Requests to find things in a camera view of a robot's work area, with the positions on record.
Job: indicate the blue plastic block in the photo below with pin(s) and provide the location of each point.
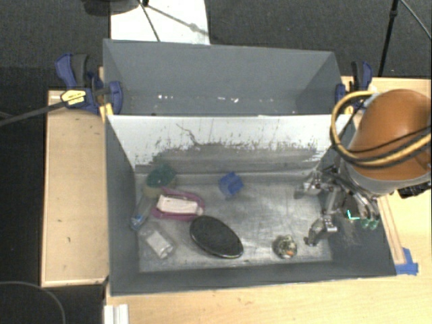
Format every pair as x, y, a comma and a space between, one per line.
231, 184

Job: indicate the grey metal bin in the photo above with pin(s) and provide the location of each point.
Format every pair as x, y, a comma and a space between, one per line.
270, 211

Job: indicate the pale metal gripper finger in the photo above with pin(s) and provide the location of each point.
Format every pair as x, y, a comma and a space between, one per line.
316, 183
326, 224

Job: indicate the black cylinder on white bracket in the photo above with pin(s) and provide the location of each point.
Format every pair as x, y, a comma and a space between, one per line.
411, 191

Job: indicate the mottled green ball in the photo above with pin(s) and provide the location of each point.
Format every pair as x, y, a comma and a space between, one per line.
285, 246

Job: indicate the white small box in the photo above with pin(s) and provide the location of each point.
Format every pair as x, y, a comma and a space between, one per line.
175, 204

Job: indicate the green and yellow sponge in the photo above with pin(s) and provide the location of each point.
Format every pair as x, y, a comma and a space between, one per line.
161, 175

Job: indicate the black oval disc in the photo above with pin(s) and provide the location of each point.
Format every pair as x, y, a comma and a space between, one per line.
216, 237

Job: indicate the pale wood board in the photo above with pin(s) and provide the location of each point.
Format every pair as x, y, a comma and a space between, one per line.
74, 187

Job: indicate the clear bottle with blue cap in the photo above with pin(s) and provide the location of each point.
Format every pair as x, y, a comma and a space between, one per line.
141, 211

